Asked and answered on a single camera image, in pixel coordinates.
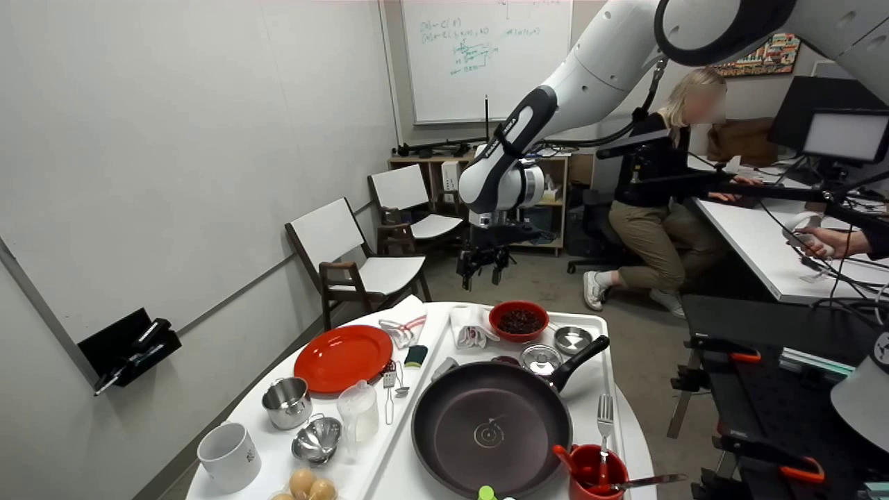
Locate white plastic tray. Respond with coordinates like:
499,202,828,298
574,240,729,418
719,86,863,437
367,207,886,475
360,309,657,500

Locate black desk cables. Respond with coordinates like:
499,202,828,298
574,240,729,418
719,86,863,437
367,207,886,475
757,198,889,315

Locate dark chair with white seat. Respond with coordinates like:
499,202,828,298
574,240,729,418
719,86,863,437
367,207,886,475
367,161,468,258
287,194,433,334

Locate white paper napkin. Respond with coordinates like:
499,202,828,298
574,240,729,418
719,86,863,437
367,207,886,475
375,291,431,329

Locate black workbench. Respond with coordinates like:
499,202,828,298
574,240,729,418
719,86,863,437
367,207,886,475
678,291,889,500

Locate computer monitor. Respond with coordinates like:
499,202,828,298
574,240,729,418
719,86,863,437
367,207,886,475
774,75,889,190

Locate red bowl of coffee beans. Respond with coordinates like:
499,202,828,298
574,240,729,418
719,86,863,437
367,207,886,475
486,298,553,348

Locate clear plastic cup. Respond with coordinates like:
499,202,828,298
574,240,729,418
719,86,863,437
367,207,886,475
336,382,383,451

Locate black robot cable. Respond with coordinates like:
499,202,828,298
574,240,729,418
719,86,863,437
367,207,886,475
553,51,675,150

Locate orange spatula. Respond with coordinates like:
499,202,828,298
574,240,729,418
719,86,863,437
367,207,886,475
551,443,582,482

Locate white desk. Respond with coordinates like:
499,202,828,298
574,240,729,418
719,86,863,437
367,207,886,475
693,150,889,309

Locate wide steel bowl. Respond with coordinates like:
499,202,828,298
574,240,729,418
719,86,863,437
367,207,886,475
551,325,599,358

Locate clear glass juicer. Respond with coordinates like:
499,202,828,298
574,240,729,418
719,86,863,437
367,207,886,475
460,325,492,355

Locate red utensil cup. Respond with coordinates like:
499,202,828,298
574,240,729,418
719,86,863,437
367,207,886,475
565,443,635,500

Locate white mug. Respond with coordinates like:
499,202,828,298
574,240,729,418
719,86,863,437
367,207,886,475
194,419,265,498

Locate colourful wall poster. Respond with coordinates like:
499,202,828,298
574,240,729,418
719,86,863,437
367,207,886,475
708,32,806,80

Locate dark frying pan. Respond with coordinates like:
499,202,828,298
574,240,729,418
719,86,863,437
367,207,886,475
412,334,615,500

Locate black wall holder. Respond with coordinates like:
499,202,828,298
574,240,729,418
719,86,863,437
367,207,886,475
76,307,187,400

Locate bare person hand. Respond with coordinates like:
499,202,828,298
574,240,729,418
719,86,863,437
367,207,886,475
799,225,875,261

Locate blonde person in black top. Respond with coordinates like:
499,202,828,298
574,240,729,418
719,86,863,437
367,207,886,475
582,68,774,315

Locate whiteboard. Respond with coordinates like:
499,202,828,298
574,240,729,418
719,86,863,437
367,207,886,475
397,0,579,129

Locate teal and white bar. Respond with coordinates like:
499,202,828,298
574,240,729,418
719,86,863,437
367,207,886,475
776,344,863,382

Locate orange-handled black clamp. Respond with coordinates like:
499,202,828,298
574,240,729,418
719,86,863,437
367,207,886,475
714,427,831,489
683,330,768,369

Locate red plate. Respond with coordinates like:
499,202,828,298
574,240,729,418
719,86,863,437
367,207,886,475
292,323,397,400

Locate black-handled utensil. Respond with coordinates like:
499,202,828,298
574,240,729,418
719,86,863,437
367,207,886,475
592,473,682,494

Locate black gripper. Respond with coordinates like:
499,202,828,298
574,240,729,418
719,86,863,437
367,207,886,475
460,218,524,291

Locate grey lamp shade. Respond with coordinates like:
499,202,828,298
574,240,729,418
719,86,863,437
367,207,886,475
828,355,889,457

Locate clear plastic spoon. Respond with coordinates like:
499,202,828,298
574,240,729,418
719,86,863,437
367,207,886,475
594,355,621,462

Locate metal peeler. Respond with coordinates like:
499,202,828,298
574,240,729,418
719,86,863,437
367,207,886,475
379,368,400,432

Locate white towel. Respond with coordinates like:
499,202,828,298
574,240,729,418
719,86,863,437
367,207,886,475
449,312,492,355

